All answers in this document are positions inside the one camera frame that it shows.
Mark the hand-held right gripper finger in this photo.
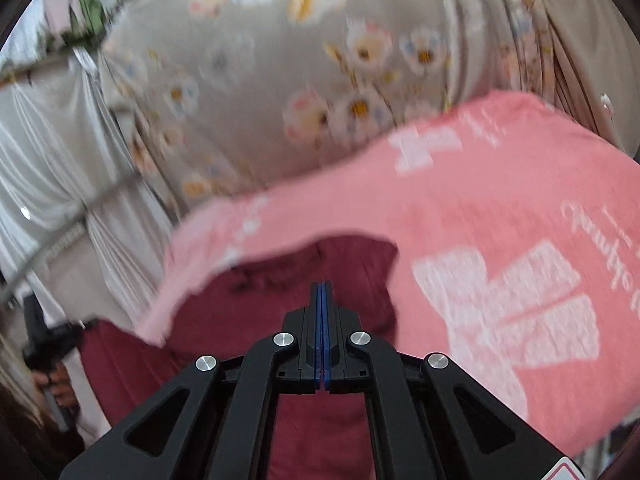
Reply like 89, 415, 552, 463
60, 281, 322, 480
321, 281, 572, 480

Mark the maroon puffer jacket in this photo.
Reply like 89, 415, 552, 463
80, 237, 401, 480

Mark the person's left hand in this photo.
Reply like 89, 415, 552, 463
34, 362, 82, 411

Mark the person's dark clothing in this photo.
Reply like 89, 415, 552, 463
0, 385, 87, 480

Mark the white satin curtain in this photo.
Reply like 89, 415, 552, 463
0, 52, 176, 441

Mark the pink printed blanket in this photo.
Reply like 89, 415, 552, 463
135, 89, 640, 466

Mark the grey floral quilt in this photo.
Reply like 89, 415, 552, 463
97, 0, 628, 211

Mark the hanging green cloth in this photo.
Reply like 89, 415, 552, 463
75, 0, 110, 36

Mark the hanging pink cloth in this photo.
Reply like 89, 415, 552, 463
42, 0, 77, 36

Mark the grey metal rail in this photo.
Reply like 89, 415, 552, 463
0, 172, 146, 306

